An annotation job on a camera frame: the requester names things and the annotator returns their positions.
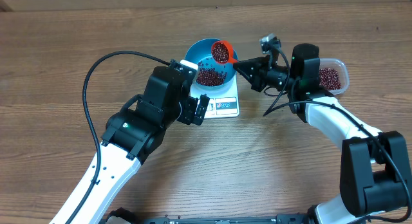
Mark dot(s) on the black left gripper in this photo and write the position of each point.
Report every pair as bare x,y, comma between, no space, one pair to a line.
190,105

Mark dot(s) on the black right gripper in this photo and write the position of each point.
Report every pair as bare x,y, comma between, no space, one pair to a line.
259,74

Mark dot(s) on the orange plastic measuring scoop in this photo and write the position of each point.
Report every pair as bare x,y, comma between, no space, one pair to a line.
232,59

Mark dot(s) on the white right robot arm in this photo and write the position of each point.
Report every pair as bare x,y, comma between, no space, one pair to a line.
375,177

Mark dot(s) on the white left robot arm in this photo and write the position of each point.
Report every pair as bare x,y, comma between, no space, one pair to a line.
131,135

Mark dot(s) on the white digital kitchen scale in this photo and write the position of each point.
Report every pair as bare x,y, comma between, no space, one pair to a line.
224,101

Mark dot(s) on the red beans in bowl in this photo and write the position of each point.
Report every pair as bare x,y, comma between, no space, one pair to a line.
211,73

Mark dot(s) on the blue bowl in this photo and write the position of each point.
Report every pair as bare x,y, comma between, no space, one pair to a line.
201,50

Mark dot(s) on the red beans in scoop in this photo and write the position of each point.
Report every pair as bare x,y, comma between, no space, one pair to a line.
220,53

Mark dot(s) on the pile of red beans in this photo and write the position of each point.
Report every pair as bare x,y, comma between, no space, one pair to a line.
329,79

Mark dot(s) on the clear plastic bean container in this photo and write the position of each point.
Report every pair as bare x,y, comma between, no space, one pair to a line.
342,71

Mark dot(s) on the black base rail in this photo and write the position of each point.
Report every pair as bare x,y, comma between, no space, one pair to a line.
121,215

